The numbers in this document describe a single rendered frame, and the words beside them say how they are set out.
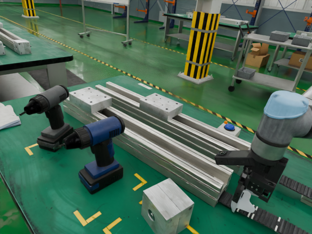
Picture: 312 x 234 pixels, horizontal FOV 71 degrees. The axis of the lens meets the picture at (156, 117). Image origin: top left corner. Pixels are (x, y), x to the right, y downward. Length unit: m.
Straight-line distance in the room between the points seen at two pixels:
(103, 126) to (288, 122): 0.44
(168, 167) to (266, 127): 0.34
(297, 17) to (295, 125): 7.89
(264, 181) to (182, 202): 0.21
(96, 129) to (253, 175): 0.42
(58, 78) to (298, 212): 1.95
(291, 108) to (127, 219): 0.48
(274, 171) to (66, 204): 0.56
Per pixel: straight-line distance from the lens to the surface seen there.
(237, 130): 1.00
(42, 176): 0.81
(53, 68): 2.14
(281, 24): 8.50
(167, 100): 0.98
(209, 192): 0.69
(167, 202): 0.58
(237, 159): 0.62
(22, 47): 2.15
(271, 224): 0.72
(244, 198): 0.67
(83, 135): 0.59
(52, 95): 0.82
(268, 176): 0.62
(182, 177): 0.72
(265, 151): 0.57
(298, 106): 0.52
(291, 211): 0.84
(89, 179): 0.69
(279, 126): 0.54
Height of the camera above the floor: 1.32
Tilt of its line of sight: 30 degrees down
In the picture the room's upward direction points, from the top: 6 degrees clockwise
